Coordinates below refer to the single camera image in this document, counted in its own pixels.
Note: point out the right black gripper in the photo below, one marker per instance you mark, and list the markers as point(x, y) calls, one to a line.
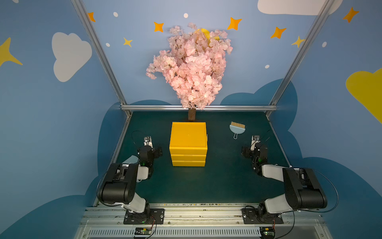
point(246, 151)

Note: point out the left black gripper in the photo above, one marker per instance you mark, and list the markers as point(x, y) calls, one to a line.
point(155, 152)

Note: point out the yellow drawer cabinet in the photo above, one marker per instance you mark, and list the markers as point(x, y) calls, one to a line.
point(188, 144)

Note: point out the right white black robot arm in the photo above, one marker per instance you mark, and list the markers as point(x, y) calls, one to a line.
point(302, 188)

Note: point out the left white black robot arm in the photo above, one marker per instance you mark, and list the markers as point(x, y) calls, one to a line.
point(118, 186)

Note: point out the light blue dustpan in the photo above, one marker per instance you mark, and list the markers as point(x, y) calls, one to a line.
point(131, 160)

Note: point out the light blue hand brush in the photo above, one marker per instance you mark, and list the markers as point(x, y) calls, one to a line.
point(237, 129)

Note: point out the left circuit board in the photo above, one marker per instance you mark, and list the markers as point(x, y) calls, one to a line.
point(142, 232)

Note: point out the circuit board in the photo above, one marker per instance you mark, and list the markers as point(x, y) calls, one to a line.
point(142, 232)
point(267, 233)

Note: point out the right circuit board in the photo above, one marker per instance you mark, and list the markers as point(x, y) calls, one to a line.
point(267, 233)

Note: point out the pink blossom artificial tree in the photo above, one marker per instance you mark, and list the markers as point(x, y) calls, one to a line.
point(193, 66)

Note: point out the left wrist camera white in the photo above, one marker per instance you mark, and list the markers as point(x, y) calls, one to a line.
point(148, 141)

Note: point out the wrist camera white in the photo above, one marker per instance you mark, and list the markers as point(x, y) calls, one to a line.
point(254, 140)
point(148, 141)

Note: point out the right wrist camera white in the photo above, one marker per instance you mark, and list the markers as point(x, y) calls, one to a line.
point(254, 140)

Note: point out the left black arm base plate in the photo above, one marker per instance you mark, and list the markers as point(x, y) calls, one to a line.
point(151, 216)

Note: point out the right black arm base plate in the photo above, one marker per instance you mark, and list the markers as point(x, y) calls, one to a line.
point(252, 216)

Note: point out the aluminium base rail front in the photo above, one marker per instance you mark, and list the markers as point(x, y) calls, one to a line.
point(199, 221)

